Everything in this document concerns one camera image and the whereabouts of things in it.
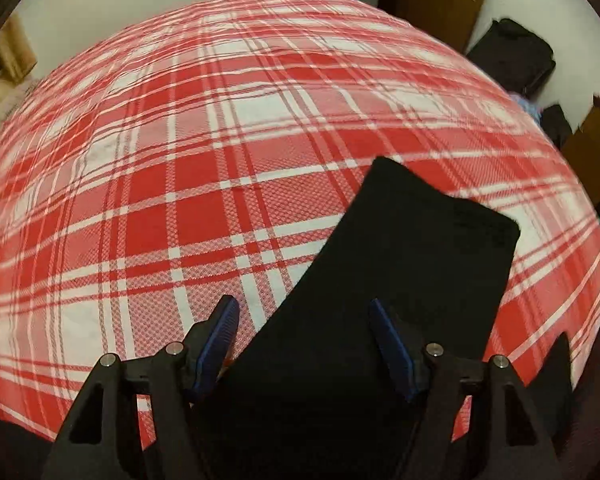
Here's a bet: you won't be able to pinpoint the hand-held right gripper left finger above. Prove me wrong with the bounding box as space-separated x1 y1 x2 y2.
40 294 241 480

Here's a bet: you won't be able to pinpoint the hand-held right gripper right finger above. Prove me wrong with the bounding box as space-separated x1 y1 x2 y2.
369 298 563 480

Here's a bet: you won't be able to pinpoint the black pants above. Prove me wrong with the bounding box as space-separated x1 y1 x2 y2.
190 156 576 480

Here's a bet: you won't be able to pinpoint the red plaid bed sheet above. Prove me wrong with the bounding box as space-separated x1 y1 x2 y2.
0 0 600 453

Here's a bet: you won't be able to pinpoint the small black bag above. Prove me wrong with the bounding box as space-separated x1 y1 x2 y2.
540 105 574 149

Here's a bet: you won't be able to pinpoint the light blue cloth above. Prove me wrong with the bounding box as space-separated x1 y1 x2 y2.
512 92 542 122

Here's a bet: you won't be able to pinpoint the brown wooden cabinet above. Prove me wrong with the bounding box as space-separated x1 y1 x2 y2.
562 95 600 177

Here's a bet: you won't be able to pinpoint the grey fringed blanket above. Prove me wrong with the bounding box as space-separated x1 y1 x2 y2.
0 82 33 157

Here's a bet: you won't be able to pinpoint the black suitcase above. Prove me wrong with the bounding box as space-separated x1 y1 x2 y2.
466 17 557 98

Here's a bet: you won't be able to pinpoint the beige wooden headboard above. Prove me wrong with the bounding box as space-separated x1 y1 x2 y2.
0 12 38 117

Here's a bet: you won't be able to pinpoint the brown wooden door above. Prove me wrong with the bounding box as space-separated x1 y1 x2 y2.
395 0 491 53

